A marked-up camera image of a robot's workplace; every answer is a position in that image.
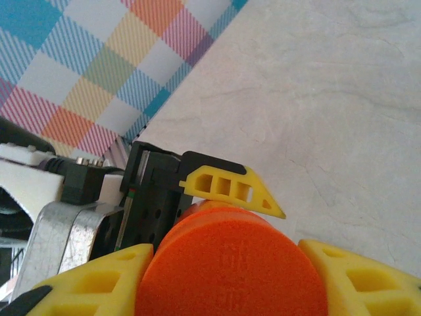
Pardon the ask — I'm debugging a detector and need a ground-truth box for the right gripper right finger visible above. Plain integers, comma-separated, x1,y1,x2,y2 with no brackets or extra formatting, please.
297,238,421,316

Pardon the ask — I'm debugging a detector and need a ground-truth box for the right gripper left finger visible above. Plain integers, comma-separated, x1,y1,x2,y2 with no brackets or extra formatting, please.
6,243,155,316

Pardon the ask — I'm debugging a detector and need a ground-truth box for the orange pill bottle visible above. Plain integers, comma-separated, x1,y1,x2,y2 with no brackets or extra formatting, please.
134,199,330,316

